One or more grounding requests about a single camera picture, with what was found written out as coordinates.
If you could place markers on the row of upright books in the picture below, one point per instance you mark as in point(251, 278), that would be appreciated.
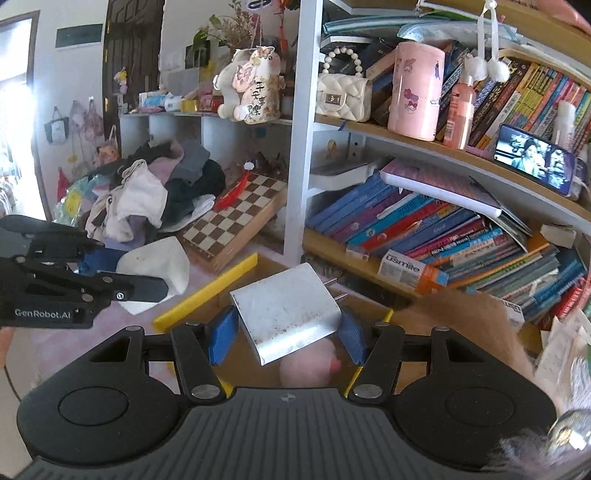
point(531, 92)

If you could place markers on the white quilted handbag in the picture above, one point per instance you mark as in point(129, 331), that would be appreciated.
point(344, 97)

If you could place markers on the white charger plug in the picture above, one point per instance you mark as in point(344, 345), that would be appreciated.
point(286, 309)

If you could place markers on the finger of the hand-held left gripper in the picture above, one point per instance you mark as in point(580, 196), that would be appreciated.
point(55, 237)
point(143, 289)

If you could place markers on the grey tote bag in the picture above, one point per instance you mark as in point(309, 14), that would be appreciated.
point(56, 129)

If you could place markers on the green potted plant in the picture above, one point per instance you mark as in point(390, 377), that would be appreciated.
point(226, 27)

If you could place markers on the white and orange carton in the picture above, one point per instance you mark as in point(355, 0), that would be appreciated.
point(406, 272)

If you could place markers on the small white box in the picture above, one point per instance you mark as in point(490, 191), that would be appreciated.
point(558, 234)

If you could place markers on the pile of clothes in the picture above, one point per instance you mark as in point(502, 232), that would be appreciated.
point(138, 194)

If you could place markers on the thick white book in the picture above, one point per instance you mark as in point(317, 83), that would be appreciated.
point(341, 175)

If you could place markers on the pink plush ball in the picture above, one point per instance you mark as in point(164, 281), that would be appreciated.
point(304, 370)

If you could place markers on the orange furry plush toy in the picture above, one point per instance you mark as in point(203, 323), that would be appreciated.
point(461, 318)

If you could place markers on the white bookshelf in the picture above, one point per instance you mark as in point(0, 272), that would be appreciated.
point(300, 138)

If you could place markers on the white pompom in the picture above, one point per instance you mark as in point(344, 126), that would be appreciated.
point(474, 68)
point(498, 70)

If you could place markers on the pink pump bottle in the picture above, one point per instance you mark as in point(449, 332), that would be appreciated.
point(459, 115)

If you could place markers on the red plastic toy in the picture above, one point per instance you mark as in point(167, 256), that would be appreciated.
point(231, 196)

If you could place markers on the white plush rabbit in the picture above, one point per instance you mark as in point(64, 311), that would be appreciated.
point(249, 83)

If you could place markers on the low white shelf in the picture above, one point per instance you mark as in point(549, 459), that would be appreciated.
point(184, 124)

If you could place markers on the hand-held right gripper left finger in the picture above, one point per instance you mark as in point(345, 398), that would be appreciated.
point(224, 336)

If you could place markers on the smartphone with lit screen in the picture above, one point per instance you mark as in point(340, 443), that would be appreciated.
point(531, 157)

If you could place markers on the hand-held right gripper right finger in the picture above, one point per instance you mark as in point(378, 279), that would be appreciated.
point(353, 338)

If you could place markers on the stack of colourful books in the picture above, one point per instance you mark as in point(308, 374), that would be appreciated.
point(438, 242)

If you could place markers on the loose white papers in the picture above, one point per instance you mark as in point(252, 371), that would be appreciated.
point(563, 350)

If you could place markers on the wooden chessboard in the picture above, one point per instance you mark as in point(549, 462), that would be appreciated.
point(231, 219)

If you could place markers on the dark wooden door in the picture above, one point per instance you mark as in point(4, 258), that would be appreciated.
point(131, 60)

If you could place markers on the white cloth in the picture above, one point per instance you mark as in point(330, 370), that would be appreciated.
point(157, 263)

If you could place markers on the pink hanging bags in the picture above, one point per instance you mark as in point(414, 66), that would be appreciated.
point(87, 120)

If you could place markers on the pink cartoon cylinder container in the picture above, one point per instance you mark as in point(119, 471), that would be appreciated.
point(415, 92)

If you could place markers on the pink patterned notebook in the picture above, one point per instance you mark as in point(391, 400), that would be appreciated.
point(438, 182)

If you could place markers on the cardboard box with yellow edges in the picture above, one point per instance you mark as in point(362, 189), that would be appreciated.
point(270, 277)

